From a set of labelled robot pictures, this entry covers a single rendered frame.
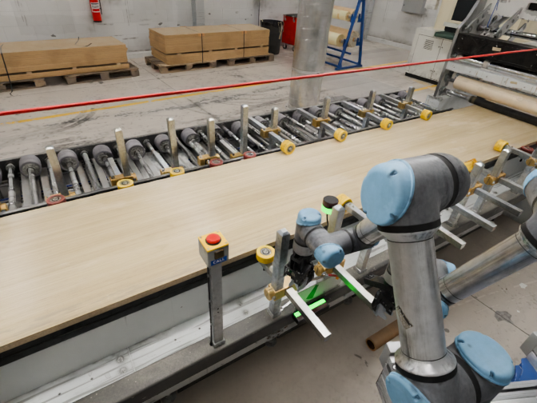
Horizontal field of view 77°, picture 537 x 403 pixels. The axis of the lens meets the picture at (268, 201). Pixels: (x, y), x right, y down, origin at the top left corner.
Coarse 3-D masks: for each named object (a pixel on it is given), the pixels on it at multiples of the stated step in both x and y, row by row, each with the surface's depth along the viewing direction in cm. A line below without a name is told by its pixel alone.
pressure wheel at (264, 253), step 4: (260, 248) 144; (264, 248) 144; (268, 248) 144; (272, 248) 144; (260, 252) 142; (264, 252) 142; (268, 252) 143; (272, 252) 142; (256, 256) 144; (260, 256) 140; (264, 256) 140; (268, 256) 140; (272, 256) 141; (260, 260) 141; (264, 260) 140; (268, 260) 140; (272, 260) 142
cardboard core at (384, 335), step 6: (390, 324) 216; (396, 324) 215; (384, 330) 211; (390, 330) 211; (396, 330) 212; (372, 336) 208; (378, 336) 207; (384, 336) 208; (390, 336) 209; (366, 342) 210; (372, 342) 204; (378, 342) 204; (384, 342) 207; (372, 348) 208; (378, 348) 205
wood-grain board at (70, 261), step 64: (448, 128) 270; (512, 128) 279; (128, 192) 172; (192, 192) 175; (256, 192) 179; (320, 192) 183; (0, 256) 132; (64, 256) 134; (128, 256) 136; (192, 256) 138; (0, 320) 110; (64, 320) 111
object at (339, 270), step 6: (336, 270) 143; (342, 270) 143; (342, 276) 141; (348, 276) 140; (348, 282) 139; (354, 282) 138; (354, 288) 136; (360, 288) 136; (360, 294) 134; (366, 294) 133; (366, 300) 132; (372, 300) 131
